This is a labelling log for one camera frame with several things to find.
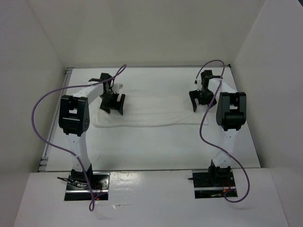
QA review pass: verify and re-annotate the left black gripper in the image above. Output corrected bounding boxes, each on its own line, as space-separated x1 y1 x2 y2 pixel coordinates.
98 91 125 115

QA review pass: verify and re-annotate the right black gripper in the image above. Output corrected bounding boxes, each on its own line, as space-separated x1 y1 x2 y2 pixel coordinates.
189 88 217 111

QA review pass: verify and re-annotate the white tank top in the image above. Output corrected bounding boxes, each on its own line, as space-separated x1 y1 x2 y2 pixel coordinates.
89 95 207 128

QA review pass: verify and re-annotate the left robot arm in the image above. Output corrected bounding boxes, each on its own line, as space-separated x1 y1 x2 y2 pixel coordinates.
59 73 125 189

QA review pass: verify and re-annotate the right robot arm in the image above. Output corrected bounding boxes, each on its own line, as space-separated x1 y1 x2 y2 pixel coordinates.
189 70 247 131

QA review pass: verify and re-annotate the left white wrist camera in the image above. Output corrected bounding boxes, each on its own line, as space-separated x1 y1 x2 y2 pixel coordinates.
111 83 123 94

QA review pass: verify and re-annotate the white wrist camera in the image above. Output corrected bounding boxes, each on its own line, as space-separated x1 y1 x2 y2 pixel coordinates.
195 79 203 91
111 83 123 94

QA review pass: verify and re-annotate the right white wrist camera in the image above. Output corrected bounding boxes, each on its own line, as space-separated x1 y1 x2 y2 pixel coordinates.
195 79 203 91

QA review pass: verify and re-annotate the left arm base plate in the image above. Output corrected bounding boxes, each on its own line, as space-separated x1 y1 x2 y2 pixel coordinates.
64 172 110 201

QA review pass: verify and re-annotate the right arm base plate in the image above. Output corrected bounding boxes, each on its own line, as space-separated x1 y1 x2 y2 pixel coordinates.
188 171 238 199

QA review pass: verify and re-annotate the aluminium table edge rail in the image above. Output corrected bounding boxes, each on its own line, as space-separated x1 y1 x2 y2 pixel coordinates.
37 67 74 172

